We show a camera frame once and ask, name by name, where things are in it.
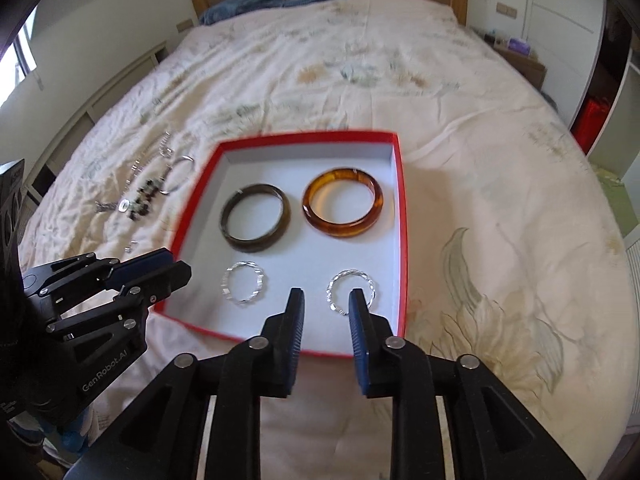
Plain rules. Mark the white radiator cover cabinet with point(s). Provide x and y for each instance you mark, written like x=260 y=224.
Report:
x=66 y=141

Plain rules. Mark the red shallow box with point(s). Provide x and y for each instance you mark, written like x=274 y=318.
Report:
x=231 y=293

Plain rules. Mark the thin silver bangle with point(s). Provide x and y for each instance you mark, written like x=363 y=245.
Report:
x=176 y=174

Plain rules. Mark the purple tissue box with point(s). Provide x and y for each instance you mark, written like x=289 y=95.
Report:
x=519 y=46

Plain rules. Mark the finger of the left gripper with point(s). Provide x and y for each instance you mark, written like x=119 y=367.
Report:
x=134 y=299
x=137 y=267

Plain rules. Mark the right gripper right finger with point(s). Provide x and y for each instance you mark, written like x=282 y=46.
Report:
x=373 y=364

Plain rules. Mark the floral cream bed duvet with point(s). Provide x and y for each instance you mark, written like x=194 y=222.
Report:
x=513 y=252

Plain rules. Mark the window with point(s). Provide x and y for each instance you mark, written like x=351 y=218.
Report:
x=18 y=61

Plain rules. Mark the blue pillow left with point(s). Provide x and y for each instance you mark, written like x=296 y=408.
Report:
x=231 y=8

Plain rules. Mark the amber bangle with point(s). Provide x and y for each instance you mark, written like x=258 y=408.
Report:
x=343 y=202

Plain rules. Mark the dark olive bangle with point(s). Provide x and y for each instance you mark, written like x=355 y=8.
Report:
x=255 y=218

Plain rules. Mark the white wardrobe cabinet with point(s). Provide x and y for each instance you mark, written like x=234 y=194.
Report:
x=567 y=36

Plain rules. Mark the red bag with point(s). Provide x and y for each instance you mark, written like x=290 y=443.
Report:
x=590 y=121

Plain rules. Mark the wooden nightstand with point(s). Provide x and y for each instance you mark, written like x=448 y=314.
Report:
x=533 y=71

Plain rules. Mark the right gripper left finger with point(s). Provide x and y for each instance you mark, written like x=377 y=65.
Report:
x=284 y=331

